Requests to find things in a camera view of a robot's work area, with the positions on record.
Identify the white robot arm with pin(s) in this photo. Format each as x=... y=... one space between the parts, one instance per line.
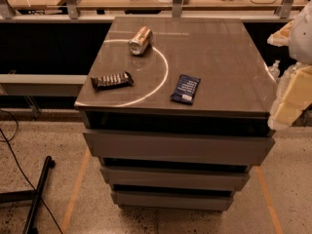
x=300 y=47

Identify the silver soda can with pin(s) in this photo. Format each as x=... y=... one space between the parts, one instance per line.
x=139 y=42

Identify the wooden workbench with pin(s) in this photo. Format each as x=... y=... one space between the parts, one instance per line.
x=82 y=9

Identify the black metal stand leg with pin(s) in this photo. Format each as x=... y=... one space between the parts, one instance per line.
x=33 y=195

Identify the grey drawer cabinet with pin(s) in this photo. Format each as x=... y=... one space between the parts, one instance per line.
x=176 y=111

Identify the black chocolate rxbar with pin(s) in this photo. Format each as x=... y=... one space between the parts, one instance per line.
x=112 y=81

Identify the clear plastic bottle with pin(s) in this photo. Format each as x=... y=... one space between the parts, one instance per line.
x=274 y=70

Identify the blue rxbar wrapper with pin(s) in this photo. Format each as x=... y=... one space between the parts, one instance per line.
x=185 y=89

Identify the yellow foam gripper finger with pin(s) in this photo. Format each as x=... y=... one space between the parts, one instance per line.
x=282 y=37
x=294 y=95

